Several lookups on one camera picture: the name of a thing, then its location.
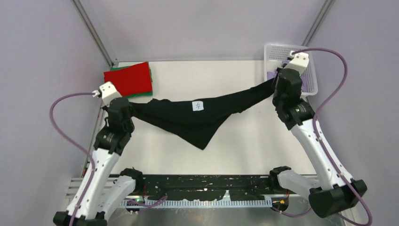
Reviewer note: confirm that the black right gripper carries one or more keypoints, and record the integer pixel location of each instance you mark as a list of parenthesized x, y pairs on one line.
[(277, 78)]

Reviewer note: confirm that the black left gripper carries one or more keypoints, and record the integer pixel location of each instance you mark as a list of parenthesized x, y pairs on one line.
[(105, 107)]

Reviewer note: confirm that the black t shirt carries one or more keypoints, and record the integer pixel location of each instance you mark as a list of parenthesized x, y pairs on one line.
[(198, 120)]

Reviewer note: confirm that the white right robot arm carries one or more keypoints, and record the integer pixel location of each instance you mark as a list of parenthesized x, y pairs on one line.
[(333, 191)]

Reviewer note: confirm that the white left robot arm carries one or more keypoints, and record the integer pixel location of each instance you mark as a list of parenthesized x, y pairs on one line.
[(92, 205)]

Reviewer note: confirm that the purple crumpled t shirt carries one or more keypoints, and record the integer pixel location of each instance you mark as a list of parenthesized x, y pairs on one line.
[(273, 74)]

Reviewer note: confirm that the white plastic basket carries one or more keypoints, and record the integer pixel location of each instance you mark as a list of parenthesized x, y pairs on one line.
[(274, 54)]

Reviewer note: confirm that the green folded t shirt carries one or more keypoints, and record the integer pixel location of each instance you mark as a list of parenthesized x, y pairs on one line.
[(149, 75)]

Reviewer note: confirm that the red folded t shirt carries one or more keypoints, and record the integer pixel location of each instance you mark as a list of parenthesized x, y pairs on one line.
[(128, 79)]

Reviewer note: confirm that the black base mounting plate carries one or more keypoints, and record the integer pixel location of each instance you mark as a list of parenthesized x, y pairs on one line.
[(206, 187)]

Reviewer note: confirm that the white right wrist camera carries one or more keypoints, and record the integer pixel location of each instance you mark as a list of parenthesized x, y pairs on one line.
[(298, 62)]

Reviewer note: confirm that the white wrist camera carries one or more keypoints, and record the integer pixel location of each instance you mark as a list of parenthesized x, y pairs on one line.
[(107, 92), (298, 62)]

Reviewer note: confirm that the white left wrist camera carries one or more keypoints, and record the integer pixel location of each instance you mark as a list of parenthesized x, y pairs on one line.
[(107, 92)]

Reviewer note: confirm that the left aluminium corner post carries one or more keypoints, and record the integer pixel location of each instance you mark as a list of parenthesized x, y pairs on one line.
[(93, 25)]

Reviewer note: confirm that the aluminium corner post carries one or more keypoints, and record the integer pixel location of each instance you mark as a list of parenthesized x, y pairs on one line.
[(93, 25), (317, 23)]

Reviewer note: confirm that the right aluminium corner post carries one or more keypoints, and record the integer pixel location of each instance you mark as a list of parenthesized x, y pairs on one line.
[(317, 23)]

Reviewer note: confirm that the white slotted cable duct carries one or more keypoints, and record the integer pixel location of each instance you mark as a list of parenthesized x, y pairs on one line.
[(223, 203)]

